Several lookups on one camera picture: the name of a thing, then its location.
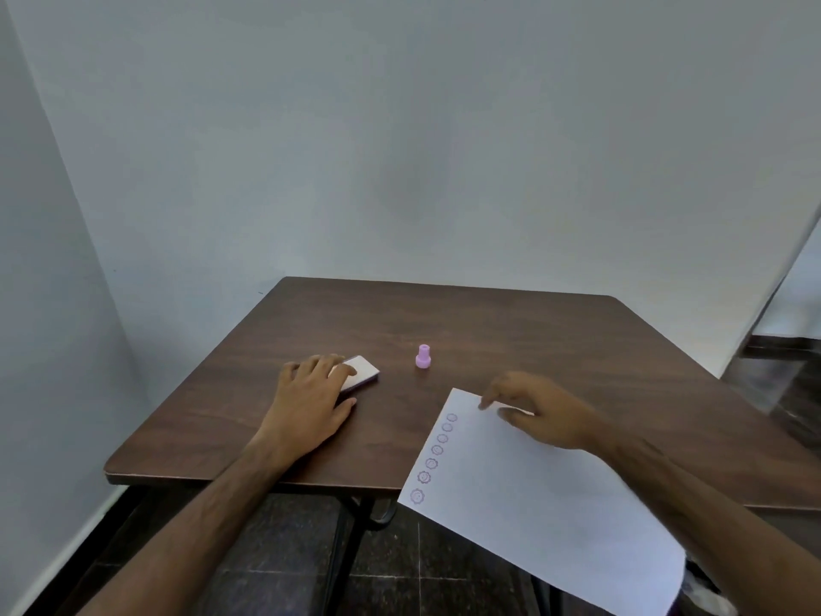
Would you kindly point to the person's right hand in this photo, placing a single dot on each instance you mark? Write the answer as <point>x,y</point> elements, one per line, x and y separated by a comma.
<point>553,410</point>

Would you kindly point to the person's left hand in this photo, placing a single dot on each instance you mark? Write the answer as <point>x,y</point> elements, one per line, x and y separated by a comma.
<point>306,410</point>

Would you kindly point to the person's left little finger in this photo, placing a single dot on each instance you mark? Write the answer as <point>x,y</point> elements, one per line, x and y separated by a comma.
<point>290,373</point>

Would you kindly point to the person's right thumb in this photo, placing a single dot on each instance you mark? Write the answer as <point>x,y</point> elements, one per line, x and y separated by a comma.
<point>515,415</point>

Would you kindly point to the person's left thumb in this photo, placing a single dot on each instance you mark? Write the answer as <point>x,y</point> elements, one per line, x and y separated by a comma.
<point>344,408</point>

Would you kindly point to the person's left middle finger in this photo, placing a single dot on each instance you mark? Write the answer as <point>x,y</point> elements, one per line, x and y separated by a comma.
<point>330,364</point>

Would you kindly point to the white ink pad case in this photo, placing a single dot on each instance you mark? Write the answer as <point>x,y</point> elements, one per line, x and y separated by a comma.
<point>359,373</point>

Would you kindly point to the white paper sheet with stamps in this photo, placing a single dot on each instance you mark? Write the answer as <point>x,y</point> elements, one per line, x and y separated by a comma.
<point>532,506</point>

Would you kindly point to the person's left forearm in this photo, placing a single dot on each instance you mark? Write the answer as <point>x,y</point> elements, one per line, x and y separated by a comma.
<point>199,532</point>

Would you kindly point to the person's right forearm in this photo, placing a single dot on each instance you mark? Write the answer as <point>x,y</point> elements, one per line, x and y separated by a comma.
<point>712,519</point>

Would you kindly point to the pink stamp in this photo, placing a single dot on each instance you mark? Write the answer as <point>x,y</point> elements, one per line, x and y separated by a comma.
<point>423,357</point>

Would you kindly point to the white shoe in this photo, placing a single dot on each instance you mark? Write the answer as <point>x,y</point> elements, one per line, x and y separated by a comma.
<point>700,587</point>

